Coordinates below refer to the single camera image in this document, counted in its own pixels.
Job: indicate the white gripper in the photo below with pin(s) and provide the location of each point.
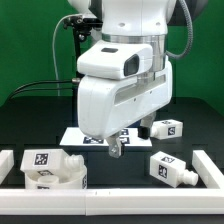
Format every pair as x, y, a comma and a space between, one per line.
107, 106

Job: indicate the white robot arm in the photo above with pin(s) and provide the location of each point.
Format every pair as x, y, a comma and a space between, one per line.
142, 22

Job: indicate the white marker board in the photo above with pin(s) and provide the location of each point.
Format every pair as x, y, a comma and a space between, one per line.
74, 137

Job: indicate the white front fence rail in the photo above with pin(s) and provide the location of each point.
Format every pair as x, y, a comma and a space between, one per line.
111, 201

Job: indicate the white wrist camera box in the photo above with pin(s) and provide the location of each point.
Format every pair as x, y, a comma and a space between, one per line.
115, 61

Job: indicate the black camera stand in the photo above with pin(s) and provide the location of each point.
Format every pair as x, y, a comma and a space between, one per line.
81, 28

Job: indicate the white left fence rail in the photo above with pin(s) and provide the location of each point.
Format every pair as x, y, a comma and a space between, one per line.
6, 163

